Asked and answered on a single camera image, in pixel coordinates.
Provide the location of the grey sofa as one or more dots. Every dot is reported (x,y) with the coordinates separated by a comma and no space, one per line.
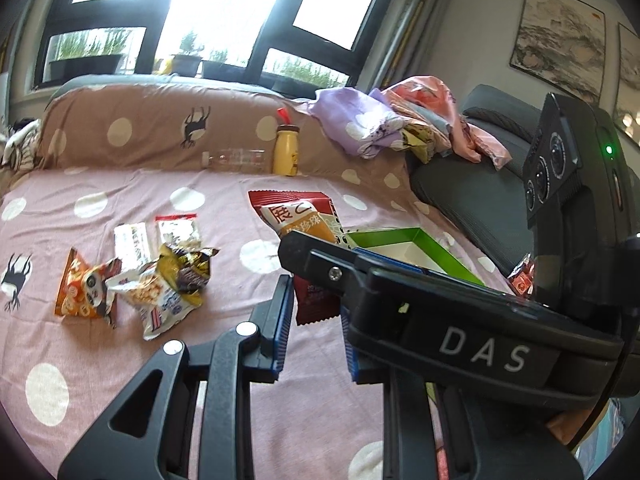
(480,200)

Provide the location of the grey curtain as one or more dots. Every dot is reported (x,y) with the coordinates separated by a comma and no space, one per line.
(410,20)

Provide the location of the pile of colourful clothes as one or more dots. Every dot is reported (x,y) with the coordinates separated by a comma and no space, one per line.
(440,105)

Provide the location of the large framed landscape painting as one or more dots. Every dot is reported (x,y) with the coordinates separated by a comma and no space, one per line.
(560,40)

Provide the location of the black plant trough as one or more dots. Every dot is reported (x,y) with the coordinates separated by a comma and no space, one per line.
(225,70)
(186,64)
(85,66)

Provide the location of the black framed window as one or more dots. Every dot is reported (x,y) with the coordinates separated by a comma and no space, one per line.
(225,10)

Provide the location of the yellow bottle with red cap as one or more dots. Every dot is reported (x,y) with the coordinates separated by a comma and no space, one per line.
(286,150)

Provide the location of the green cardboard box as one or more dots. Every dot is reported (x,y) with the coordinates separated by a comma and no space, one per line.
(400,255)

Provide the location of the pink polka dot bedsheet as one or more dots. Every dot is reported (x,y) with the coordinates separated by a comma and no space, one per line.
(125,385)

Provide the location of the small red wrapper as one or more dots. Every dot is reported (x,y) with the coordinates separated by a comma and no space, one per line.
(522,277)

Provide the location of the orange panda snack packet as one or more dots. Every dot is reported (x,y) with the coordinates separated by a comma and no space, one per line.
(82,290)

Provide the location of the purple printed cloth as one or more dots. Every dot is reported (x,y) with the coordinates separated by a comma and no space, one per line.
(350,115)

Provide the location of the gold brown snack packet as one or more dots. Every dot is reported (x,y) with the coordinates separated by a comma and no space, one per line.
(187,265)

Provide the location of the white blue-lettered bean snack packet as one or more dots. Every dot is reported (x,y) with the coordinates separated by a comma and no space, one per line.
(160,305)

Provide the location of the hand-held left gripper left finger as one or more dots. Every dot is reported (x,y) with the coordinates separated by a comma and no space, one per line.
(282,320)

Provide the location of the clear plastic bottle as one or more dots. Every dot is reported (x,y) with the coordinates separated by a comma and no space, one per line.
(235,160)

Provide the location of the red bubble tea snack packet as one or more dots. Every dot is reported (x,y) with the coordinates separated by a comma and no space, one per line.
(295,212)

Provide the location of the narrow framed landscape painting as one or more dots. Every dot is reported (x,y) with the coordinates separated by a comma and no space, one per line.
(630,80)

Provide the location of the white silver snack packet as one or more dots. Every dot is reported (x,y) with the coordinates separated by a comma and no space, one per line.
(132,242)

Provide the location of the striped white cloth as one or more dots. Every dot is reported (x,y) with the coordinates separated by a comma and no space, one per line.
(20,142)

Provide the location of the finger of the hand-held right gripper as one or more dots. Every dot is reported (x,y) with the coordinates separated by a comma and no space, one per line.
(325,265)
(390,260)

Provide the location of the white red-topped snack packet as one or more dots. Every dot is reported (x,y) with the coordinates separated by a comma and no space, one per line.
(177,230)

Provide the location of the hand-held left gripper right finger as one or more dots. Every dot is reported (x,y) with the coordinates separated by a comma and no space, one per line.
(353,367)

